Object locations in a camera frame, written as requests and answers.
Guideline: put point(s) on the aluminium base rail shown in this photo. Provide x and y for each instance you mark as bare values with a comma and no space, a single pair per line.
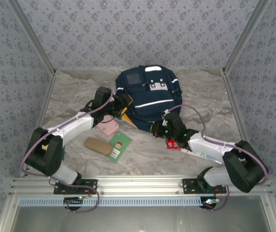
138,184

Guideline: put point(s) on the white and blue tissue pack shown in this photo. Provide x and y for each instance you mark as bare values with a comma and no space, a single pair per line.
201,154

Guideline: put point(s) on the red card pack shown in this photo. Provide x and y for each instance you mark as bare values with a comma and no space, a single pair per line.
173,145

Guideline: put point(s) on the black controller board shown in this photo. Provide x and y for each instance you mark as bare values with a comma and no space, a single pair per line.
73,201
209,201

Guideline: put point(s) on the aluminium side rail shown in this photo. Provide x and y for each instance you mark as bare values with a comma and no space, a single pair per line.
43,108
233,96

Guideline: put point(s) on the navy blue backpack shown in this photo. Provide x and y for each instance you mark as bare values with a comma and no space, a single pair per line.
147,96

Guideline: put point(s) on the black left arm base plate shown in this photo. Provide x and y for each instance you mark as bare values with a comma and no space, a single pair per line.
92,187

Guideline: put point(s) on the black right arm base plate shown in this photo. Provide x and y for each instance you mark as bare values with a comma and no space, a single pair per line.
188,187

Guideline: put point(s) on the grey metal panel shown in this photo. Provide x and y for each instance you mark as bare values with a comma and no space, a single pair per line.
138,220

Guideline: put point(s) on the brown glasses case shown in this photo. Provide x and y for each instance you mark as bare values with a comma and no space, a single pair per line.
98,146

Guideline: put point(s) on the aluminium frame post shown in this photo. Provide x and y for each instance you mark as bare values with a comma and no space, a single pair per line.
247,33
31,36

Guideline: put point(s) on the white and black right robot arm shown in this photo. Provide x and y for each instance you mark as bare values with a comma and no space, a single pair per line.
208,145

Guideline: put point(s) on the pink pouch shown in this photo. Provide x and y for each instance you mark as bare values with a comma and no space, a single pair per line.
109,128

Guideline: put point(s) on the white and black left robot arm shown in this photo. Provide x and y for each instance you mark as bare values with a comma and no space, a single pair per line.
75,124

